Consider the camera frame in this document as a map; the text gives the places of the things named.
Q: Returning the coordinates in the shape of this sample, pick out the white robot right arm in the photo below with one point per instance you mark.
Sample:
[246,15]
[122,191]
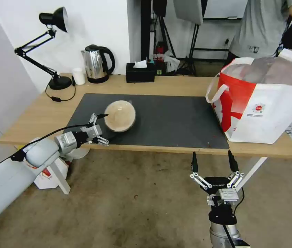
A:
[218,232]

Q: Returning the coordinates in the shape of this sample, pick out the round lidded takeout bowl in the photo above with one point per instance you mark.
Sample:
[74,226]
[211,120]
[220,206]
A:
[121,116]

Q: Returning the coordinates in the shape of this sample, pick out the black desk lamp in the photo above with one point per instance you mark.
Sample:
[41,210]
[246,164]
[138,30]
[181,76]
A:
[58,16]

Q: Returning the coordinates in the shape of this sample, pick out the person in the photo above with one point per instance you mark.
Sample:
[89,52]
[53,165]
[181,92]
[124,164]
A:
[259,28]

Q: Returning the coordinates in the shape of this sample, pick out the white round base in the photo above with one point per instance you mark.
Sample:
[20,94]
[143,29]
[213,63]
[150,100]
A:
[80,152]

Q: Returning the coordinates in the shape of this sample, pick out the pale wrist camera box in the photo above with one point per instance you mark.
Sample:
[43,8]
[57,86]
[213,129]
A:
[228,195]
[95,133]

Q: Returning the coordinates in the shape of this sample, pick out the black tissue box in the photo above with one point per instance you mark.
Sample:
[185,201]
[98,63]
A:
[140,75]

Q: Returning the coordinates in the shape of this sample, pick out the wooden table with white legs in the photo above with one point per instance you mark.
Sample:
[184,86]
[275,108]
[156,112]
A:
[45,111]

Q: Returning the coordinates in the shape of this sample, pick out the clear plastic bag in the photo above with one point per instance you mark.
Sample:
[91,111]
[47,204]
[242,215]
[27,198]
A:
[171,62]

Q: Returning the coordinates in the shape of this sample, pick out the white and red takeout bag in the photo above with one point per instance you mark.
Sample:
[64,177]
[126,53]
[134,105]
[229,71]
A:
[267,111]

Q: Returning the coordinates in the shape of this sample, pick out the black light stand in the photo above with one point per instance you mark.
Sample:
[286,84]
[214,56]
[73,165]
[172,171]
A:
[164,33]
[193,49]

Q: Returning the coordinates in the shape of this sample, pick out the red device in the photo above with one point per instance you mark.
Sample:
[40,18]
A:
[160,50]

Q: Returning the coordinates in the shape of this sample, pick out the black desk mat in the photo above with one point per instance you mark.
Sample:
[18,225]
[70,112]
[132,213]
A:
[174,121]

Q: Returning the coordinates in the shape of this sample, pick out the steel electric kettle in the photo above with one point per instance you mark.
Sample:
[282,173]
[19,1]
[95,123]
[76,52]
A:
[94,63]

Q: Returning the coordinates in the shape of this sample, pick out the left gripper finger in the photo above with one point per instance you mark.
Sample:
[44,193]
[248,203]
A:
[102,141]
[92,119]

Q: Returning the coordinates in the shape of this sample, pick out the grey reflector panel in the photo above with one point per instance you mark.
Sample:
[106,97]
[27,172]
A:
[187,10]

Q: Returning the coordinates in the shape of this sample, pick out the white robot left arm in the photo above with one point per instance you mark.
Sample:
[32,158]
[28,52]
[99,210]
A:
[42,152]

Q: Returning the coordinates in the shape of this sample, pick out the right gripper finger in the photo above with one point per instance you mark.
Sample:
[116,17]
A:
[194,165]
[233,164]

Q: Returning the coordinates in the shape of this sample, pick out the small white cup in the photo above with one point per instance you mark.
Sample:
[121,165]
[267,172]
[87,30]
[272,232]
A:
[78,76]

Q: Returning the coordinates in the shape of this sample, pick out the white and red cardboard box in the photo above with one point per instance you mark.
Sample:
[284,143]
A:
[50,175]

